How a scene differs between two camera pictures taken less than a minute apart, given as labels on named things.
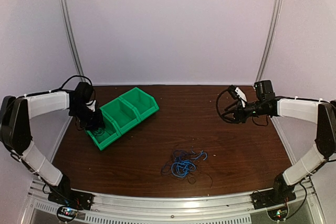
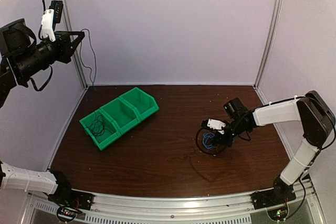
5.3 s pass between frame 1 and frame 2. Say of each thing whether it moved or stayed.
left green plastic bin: stayed
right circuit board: stayed
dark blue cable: moved
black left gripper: moved
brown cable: moved
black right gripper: moved
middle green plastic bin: stayed
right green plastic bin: stayed
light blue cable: moved
